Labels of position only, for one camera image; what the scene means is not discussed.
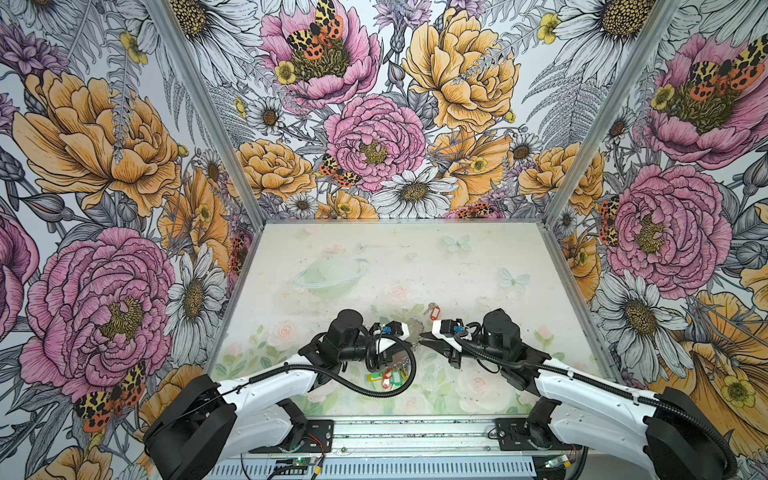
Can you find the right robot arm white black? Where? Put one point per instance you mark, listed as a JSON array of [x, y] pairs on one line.
[[663, 432]]

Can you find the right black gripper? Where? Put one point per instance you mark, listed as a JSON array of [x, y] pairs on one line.
[[451, 352]]

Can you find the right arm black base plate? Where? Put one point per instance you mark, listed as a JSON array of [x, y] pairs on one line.
[[519, 434]]

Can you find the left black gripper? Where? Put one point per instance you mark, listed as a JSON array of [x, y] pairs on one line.
[[385, 357]]

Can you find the left aluminium corner post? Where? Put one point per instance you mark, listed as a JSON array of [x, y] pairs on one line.
[[184, 61]]

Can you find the metal key organizer plate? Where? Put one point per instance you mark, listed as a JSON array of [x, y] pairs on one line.
[[411, 330]]

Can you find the bunch of coloured key tags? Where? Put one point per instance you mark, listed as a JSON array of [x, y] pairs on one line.
[[388, 380]]

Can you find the green circuit board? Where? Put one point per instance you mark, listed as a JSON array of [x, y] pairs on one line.
[[297, 466], [561, 461]]

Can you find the red tagged key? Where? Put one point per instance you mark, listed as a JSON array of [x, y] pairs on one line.
[[434, 312]]

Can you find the right aluminium corner post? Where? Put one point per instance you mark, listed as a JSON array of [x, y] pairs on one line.
[[650, 37]]

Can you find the green circuit board left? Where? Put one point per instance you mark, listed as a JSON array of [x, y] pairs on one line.
[[297, 466]]

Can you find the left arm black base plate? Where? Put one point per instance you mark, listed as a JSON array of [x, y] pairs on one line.
[[312, 436]]

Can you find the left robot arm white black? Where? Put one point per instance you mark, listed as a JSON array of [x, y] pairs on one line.
[[210, 421]]

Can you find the aluminium front rail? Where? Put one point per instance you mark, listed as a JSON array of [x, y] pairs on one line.
[[439, 447]]

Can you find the green circuit board right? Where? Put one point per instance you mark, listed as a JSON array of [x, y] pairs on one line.
[[561, 461]]

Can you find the aluminium corner post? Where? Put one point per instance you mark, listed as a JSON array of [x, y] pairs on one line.
[[184, 61], [650, 37]]

